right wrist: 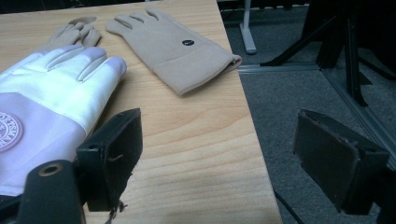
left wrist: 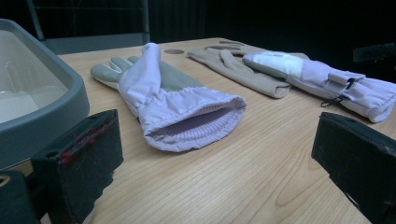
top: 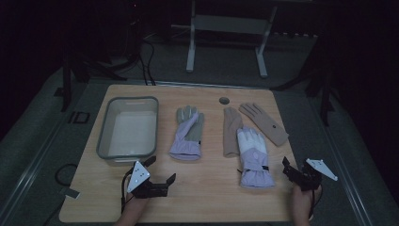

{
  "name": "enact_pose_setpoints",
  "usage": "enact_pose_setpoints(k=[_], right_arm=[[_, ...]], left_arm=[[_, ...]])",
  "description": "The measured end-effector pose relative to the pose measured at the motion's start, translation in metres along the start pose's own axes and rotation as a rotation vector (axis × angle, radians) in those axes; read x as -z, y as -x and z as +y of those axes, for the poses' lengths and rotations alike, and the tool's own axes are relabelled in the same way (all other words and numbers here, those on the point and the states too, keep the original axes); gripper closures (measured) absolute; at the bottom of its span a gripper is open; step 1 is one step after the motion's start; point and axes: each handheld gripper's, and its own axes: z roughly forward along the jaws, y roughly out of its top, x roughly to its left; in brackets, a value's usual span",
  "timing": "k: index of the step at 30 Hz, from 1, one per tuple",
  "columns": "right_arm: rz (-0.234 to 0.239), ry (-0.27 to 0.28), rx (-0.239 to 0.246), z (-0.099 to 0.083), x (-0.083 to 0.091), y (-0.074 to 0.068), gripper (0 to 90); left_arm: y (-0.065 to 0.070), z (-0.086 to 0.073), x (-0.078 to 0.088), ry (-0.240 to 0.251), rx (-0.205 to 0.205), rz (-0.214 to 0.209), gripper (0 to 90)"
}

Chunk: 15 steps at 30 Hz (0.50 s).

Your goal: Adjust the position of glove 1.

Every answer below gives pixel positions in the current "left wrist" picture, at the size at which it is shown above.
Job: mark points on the clear grey-rimmed plastic bin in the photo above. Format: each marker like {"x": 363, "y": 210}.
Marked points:
{"x": 40, "y": 93}

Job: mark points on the round grey table grommet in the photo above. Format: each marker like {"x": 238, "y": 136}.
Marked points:
{"x": 174, "y": 51}

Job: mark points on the beige knit glove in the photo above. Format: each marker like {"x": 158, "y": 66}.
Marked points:
{"x": 249, "y": 77}
{"x": 249, "y": 48}

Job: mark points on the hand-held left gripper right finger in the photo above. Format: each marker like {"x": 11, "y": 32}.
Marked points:
{"x": 361, "y": 155}

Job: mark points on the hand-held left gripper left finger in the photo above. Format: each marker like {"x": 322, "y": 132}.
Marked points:
{"x": 81, "y": 155}

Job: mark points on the lilac ski glove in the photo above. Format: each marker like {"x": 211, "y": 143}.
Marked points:
{"x": 314, "y": 73}
{"x": 162, "y": 102}

